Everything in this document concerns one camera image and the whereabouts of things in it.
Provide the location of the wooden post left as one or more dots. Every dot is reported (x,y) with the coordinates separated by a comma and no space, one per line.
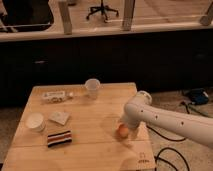
(65,16)

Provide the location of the wooden post middle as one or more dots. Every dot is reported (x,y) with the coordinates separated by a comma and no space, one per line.
(129,6)

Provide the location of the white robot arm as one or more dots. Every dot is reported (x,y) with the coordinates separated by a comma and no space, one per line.
(139,109)

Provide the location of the blue black floor device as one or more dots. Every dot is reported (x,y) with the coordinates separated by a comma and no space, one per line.
(197,96)

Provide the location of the wooden post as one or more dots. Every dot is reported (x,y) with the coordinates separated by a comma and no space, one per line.
(65,16)
(207,18)
(129,6)

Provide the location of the white snack package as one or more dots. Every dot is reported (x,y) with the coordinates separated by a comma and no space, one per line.
(56,96)

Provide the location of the wooden post right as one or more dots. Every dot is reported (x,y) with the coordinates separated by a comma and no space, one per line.
(207,18)

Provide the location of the red yellow apple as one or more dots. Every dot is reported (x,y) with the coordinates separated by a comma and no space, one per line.
(122,131)

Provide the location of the dark cabinet upper left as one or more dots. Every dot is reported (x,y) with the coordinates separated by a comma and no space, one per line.
(27,15)

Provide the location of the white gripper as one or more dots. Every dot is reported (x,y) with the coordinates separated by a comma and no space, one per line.
(131,123)

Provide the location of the clear plastic cup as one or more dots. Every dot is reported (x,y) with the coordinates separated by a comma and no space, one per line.
(92,86)

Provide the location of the black office chair base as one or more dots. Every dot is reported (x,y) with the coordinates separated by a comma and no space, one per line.
(102,8)

